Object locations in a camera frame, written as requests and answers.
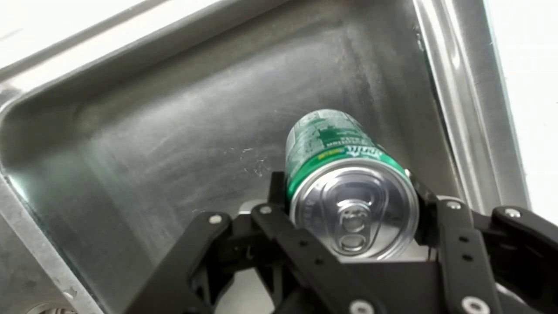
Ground stainless steel double sink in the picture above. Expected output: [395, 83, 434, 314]
[0, 0, 533, 314]

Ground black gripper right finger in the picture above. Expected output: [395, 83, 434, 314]
[413, 179, 558, 314]

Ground green soda can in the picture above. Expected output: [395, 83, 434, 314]
[284, 108, 422, 261]

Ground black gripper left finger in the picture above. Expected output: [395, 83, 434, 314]
[123, 169, 380, 314]

